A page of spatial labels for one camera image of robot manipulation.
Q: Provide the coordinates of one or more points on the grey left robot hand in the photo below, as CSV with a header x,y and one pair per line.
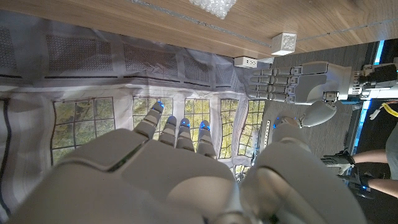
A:
x,y
317,82

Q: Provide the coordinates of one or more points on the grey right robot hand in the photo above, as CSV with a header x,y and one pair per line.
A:
x,y
155,180

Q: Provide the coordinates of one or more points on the clear bubble wrap sheet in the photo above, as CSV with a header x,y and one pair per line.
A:
x,y
214,6

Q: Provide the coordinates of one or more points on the bare person forearm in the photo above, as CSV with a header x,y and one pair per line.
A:
x,y
371,156
384,188

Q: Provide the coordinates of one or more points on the small white cube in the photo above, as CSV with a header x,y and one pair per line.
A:
x,y
283,43

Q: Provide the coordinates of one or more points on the white power strip box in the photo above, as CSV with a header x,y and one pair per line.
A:
x,y
245,62

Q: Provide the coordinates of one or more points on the black teleoperation glove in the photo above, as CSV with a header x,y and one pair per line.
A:
x,y
357,185
339,160

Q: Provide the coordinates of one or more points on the person's grey shirt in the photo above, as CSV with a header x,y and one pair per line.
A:
x,y
393,152

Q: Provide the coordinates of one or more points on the printed window backdrop cloth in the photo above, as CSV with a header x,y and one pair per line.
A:
x,y
93,77

